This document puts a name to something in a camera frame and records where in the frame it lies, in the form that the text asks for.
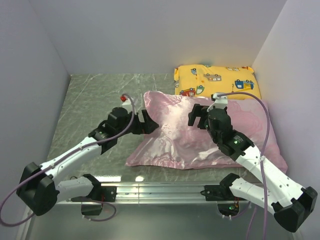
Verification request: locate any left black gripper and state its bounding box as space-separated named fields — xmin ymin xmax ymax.
xmin=116 ymin=109 xmax=159 ymax=138

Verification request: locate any pink pillowcase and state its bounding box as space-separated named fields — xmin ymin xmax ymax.
xmin=125 ymin=91 xmax=288 ymax=173

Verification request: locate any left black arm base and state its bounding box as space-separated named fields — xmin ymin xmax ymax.
xmin=80 ymin=186 xmax=117 ymax=222

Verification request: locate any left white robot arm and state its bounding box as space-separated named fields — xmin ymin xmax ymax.
xmin=16 ymin=107 xmax=159 ymax=216

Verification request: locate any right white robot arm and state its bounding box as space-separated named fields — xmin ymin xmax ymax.
xmin=188 ymin=104 xmax=318 ymax=233

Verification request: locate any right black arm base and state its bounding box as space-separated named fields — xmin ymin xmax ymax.
xmin=201 ymin=183 xmax=251 ymax=218

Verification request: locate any yellow cartoon print pillow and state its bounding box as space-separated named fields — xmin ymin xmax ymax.
xmin=173 ymin=64 xmax=261 ymax=100

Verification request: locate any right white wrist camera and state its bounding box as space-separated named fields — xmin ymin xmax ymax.
xmin=207 ymin=92 xmax=228 ymax=112

